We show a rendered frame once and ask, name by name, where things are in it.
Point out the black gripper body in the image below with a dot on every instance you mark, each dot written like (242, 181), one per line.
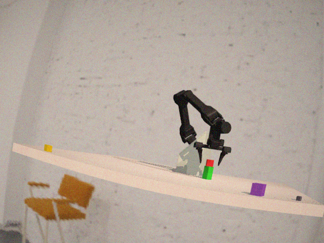
(200, 145)

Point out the purple cube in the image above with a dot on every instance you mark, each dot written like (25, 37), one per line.
(258, 189)

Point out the red block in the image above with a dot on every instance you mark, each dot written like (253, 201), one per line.
(210, 163)

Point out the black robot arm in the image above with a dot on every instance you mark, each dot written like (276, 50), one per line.
(210, 115)

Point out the small yellow block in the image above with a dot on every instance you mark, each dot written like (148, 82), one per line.
(48, 148)

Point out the green block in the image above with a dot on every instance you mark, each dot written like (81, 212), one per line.
(207, 176)
(208, 169)

